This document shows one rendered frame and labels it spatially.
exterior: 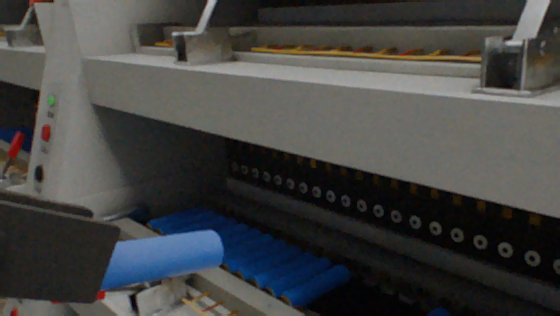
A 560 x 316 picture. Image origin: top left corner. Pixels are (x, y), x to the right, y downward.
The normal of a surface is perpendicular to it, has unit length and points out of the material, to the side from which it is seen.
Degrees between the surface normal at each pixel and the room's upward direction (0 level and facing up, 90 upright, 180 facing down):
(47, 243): 90
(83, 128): 90
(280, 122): 111
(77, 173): 90
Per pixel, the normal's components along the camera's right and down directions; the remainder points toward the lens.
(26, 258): 0.70, 0.22
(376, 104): -0.69, 0.27
